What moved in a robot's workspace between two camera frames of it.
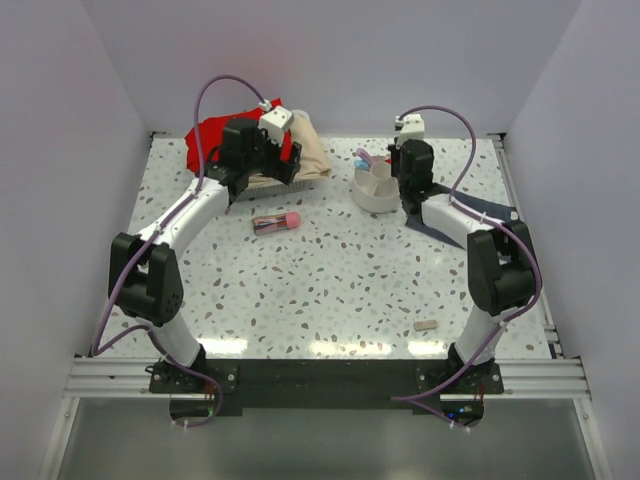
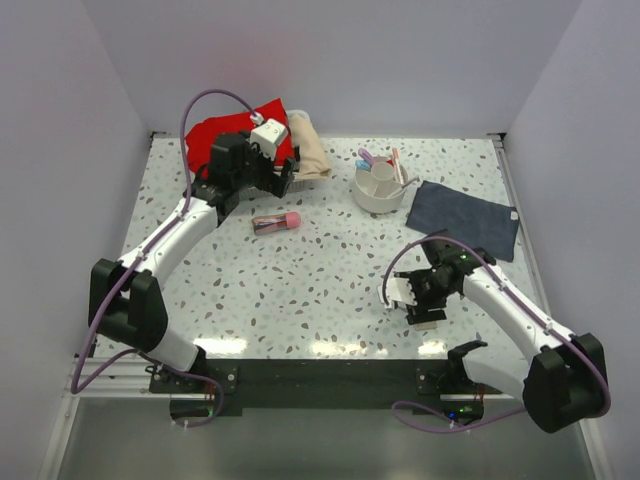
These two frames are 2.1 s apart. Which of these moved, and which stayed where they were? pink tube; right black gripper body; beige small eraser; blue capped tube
Moved: right black gripper body
Stayed: beige small eraser; pink tube; blue capped tube
